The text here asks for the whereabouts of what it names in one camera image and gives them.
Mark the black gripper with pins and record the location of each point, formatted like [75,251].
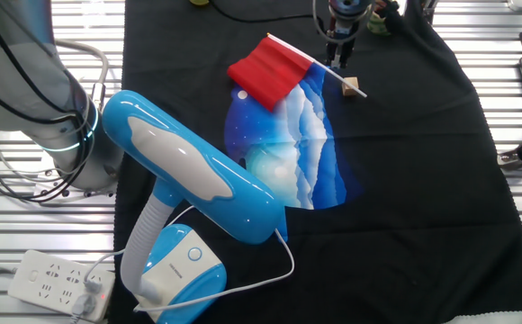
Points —
[344,29]

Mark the red flag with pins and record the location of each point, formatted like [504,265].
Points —
[270,72]

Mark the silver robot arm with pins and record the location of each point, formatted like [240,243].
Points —
[13,67]

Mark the small wooden cube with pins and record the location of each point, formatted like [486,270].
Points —
[347,91]

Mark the green tape roll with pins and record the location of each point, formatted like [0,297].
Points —
[376,28]

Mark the black cloth with whale print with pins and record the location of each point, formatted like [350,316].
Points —
[423,180]

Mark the blue white desk lamp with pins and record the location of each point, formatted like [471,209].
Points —
[189,162]

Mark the grey power plug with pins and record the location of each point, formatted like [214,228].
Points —
[83,306]

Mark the white power strip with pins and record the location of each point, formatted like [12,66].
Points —
[40,274]

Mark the aluminium frame bar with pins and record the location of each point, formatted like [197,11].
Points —
[429,11]

